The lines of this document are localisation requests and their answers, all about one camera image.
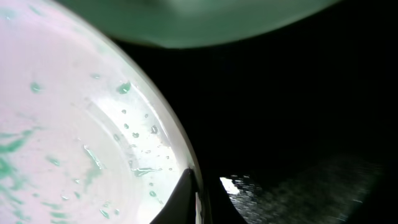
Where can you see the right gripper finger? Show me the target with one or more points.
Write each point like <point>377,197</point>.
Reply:
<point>181,206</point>

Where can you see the white plate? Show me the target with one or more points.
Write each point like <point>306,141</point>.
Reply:
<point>179,24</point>
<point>86,136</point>

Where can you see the round black tray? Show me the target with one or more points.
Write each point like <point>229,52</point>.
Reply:
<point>309,112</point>

